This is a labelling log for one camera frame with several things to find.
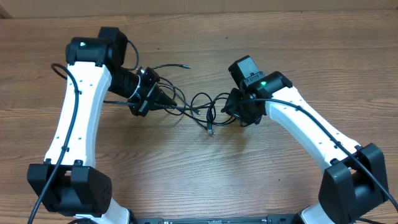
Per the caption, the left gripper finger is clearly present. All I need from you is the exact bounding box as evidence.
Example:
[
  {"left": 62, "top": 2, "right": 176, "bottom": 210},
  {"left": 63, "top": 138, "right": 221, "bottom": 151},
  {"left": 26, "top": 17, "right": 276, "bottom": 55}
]
[
  {"left": 155, "top": 84, "right": 177, "bottom": 106},
  {"left": 147, "top": 104, "right": 174, "bottom": 111}
]

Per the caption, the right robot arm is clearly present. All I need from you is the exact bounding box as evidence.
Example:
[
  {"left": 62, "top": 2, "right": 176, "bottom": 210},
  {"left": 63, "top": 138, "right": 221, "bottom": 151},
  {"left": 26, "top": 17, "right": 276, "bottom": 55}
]
[{"left": 222, "top": 55, "right": 397, "bottom": 223}]

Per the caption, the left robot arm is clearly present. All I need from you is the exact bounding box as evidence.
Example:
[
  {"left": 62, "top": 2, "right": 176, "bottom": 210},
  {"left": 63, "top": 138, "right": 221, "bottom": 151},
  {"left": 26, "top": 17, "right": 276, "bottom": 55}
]
[{"left": 27, "top": 27, "right": 175, "bottom": 223}]

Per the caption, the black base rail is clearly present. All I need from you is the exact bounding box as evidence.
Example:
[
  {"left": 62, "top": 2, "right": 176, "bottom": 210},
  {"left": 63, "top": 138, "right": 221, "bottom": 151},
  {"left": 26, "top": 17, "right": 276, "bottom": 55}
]
[{"left": 130, "top": 214, "right": 303, "bottom": 224}]

